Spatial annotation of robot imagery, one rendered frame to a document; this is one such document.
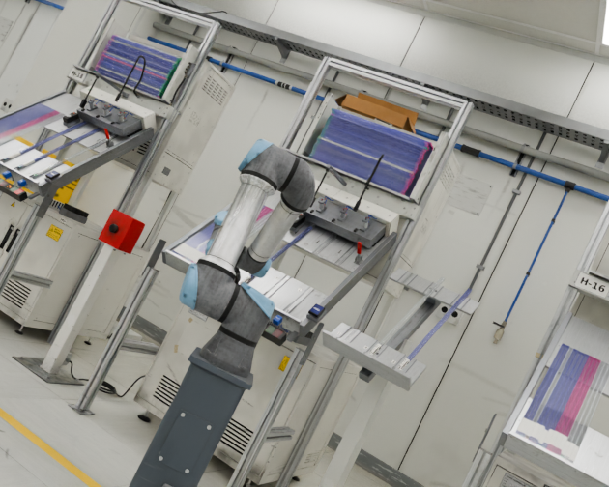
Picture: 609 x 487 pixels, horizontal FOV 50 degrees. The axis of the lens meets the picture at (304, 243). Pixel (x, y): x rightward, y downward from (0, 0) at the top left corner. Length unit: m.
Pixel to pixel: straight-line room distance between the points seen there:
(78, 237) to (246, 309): 1.81
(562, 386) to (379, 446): 2.08
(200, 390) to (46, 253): 1.85
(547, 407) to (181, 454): 1.19
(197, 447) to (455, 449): 2.58
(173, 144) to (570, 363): 2.33
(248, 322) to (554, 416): 1.06
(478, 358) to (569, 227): 0.97
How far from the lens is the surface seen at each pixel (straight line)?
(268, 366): 2.77
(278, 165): 1.91
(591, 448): 2.31
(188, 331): 2.96
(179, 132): 3.75
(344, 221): 2.81
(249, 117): 5.14
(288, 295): 2.52
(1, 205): 3.82
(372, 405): 2.38
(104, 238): 3.07
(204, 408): 1.83
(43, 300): 3.53
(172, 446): 1.86
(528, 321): 4.22
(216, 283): 1.81
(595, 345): 2.66
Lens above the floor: 0.85
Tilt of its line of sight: 3 degrees up
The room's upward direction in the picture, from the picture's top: 27 degrees clockwise
